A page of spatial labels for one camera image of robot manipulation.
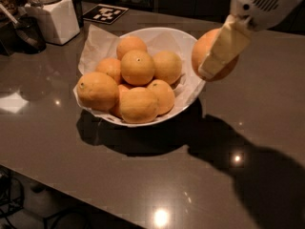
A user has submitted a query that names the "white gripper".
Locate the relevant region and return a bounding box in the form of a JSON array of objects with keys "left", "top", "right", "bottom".
[{"left": 198, "top": 0, "right": 303, "bottom": 80}]

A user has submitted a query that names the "white bowl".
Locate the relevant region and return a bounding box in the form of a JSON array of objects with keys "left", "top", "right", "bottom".
[{"left": 72, "top": 27, "right": 208, "bottom": 128}]

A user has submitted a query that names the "small hidden middle orange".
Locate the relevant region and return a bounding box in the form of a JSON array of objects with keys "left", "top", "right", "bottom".
[{"left": 110, "top": 84, "right": 132, "bottom": 118}]

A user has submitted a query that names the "black white marker tag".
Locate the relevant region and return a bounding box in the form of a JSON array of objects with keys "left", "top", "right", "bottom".
[{"left": 82, "top": 4, "right": 129, "bottom": 25}]

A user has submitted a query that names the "white paper liner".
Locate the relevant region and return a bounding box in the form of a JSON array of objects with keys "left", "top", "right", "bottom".
[{"left": 72, "top": 24, "right": 206, "bottom": 126}]

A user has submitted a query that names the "dark bottle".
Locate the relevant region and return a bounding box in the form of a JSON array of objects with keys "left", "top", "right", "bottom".
[{"left": 72, "top": 0, "right": 84, "bottom": 28}]

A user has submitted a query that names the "white square jar base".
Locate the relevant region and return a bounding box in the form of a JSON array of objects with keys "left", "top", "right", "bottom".
[{"left": 25, "top": 0, "right": 80, "bottom": 45}]

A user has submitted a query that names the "black round appliance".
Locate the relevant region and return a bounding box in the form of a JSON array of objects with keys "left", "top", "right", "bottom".
[{"left": 0, "top": 17, "right": 46, "bottom": 55}]

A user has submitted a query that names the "black wire stool frame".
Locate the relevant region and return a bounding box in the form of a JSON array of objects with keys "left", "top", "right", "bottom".
[{"left": 0, "top": 168, "right": 92, "bottom": 229}]

